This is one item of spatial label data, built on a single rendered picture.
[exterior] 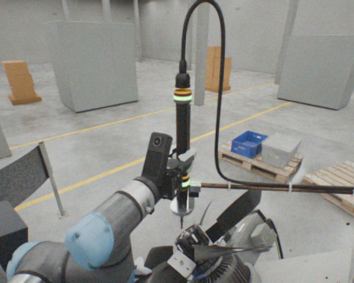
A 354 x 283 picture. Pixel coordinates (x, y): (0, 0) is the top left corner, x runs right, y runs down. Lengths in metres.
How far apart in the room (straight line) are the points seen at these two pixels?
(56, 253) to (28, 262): 0.04
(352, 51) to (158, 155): 7.19
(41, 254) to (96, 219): 0.15
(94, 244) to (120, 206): 0.07
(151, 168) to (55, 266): 0.24
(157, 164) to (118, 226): 0.15
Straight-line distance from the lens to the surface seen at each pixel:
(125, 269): 0.46
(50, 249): 0.51
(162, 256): 1.09
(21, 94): 8.49
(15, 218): 1.20
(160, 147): 0.46
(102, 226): 0.38
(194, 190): 0.64
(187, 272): 0.89
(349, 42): 7.51
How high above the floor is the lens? 1.93
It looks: 26 degrees down
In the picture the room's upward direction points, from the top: straight up
